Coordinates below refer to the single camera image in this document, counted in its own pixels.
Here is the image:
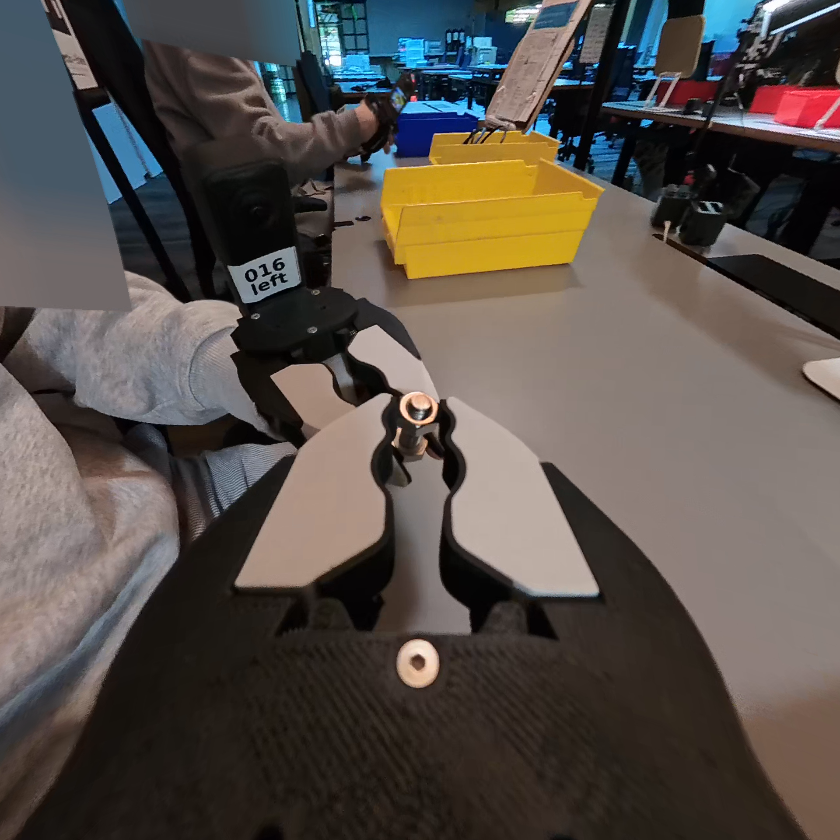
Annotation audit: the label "white paper sign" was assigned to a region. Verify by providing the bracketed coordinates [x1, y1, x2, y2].
[49, 0, 101, 91]

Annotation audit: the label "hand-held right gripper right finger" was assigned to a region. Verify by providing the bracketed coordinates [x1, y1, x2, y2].
[441, 397, 601, 599]

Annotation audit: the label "grey desk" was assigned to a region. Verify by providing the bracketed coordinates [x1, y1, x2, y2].
[331, 147, 840, 840]

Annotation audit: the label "person's left forearm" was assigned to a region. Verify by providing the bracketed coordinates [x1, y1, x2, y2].
[0, 272, 290, 437]

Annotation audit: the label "red plastic bin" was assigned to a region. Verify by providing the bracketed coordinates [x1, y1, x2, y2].
[668, 79, 731, 116]
[748, 85, 840, 130]

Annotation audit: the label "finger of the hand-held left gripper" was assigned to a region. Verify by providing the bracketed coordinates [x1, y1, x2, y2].
[344, 322, 442, 421]
[269, 362, 358, 454]

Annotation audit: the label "background work table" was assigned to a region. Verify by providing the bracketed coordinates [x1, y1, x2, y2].
[600, 98, 840, 191]

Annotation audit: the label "black tripod stand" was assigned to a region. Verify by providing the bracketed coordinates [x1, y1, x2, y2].
[66, 0, 221, 299]

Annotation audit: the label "brown cardboard sheet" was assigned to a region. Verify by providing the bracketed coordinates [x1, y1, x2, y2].
[487, 0, 595, 132]

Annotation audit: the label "beige board on stand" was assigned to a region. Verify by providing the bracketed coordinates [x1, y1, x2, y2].
[646, 14, 707, 109]

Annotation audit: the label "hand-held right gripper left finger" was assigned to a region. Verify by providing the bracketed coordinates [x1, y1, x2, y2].
[234, 392, 398, 595]

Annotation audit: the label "blue plastic bin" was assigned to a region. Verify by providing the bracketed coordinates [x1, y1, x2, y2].
[395, 108, 480, 158]

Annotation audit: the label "black plastic holder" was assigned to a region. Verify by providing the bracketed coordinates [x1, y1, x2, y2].
[651, 184, 693, 231]
[679, 200, 731, 248]

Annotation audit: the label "striped grey trousers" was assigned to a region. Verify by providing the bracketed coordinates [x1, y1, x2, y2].
[164, 441, 299, 546]

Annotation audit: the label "large yellow plastic bin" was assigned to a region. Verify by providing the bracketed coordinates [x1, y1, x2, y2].
[381, 159, 605, 280]

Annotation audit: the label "small yellow plastic bin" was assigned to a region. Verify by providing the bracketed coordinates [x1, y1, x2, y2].
[430, 130, 560, 168]

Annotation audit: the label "silver threaded bolt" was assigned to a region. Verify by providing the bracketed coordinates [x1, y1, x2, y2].
[387, 392, 442, 488]

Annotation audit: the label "grey sweatshirt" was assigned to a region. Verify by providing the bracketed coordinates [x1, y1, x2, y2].
[0, 361, 198, 840]

